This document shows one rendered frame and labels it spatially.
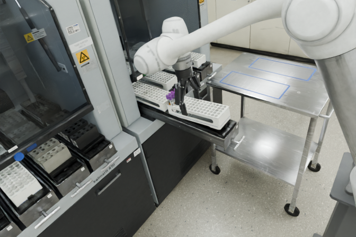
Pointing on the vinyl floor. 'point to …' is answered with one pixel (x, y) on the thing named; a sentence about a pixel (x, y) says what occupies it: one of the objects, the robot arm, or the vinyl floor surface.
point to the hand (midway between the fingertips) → (190, 105)
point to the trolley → (288, 168)
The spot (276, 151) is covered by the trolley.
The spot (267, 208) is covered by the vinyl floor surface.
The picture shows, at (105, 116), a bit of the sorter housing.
